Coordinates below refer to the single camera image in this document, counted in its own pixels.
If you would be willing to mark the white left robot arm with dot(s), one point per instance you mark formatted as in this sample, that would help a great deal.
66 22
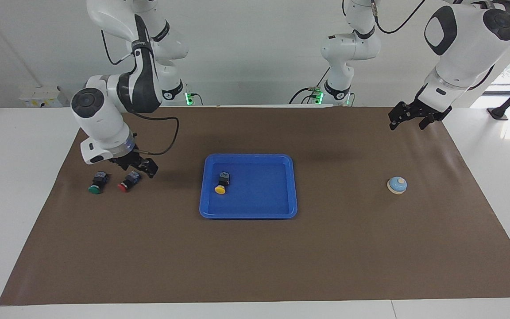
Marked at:
463 48

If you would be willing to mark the blue plastic tray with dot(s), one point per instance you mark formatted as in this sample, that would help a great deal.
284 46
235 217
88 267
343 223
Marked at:
259 199

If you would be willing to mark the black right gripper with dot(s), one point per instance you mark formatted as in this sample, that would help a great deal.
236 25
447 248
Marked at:
124 158

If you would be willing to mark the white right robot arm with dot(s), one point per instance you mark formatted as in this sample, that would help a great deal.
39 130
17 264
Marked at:
100 119

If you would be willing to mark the yellow push button switch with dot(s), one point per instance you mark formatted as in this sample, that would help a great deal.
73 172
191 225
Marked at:
221 188

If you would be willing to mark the green push button switch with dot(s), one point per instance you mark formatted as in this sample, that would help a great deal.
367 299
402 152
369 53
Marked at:
97 184

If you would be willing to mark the brown table mat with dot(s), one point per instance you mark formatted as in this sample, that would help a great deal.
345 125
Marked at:
255 257

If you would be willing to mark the white power box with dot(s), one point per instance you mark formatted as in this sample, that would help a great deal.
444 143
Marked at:
42 97

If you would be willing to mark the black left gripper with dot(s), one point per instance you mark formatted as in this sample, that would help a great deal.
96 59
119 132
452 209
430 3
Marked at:
430 110

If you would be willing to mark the red push button switch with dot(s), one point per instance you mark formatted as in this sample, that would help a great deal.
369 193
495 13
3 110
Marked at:
127 182

